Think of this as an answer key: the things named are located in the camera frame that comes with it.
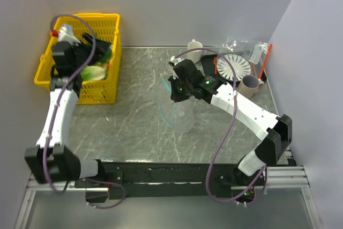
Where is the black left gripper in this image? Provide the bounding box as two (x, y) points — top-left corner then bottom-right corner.
(72, 32), (113, 73)

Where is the green toy bell pepper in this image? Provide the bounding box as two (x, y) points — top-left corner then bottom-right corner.
(98, 51), (112, 63)

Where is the clear bag with blue zipper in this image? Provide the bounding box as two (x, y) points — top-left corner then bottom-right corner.
(157, 74), (195, 133)

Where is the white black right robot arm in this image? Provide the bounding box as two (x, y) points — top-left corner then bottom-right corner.
(168, 57), (292, 185)

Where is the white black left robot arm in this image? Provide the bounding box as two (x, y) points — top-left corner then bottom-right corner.
(24, 33), (111, 187)

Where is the clear bag with red zipper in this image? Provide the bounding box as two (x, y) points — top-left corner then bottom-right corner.
(222, 37), (272, 81)

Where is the yellow plastic basket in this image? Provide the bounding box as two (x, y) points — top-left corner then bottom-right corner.
(34, 13), (122, 104)

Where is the white ceramic mug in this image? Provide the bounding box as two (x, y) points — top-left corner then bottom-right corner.
(186, 39), (203, 64)

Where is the black rectangular tray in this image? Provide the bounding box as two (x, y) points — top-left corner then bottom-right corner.
(200, 54), (257, 86)

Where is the green toy lettuce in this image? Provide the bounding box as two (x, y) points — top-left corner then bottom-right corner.
(81, 65), (107, 81)

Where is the orange plastic fork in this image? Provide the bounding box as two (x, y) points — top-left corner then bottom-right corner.
(213, 56), (218, 75)

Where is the white blue striped plate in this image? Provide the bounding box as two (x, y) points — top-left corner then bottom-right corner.
(217, 54), (251, 82)

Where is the beige mug purple inside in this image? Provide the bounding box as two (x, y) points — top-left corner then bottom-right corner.
(237, 75), (264, 99)

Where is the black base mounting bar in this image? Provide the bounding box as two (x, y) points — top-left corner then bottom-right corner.
(74, 162), (266, 203)

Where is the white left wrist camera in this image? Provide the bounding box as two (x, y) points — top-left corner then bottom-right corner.
(51, 24), (81, 45)

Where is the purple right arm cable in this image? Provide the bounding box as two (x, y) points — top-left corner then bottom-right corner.
(175, 48), (269, 204)

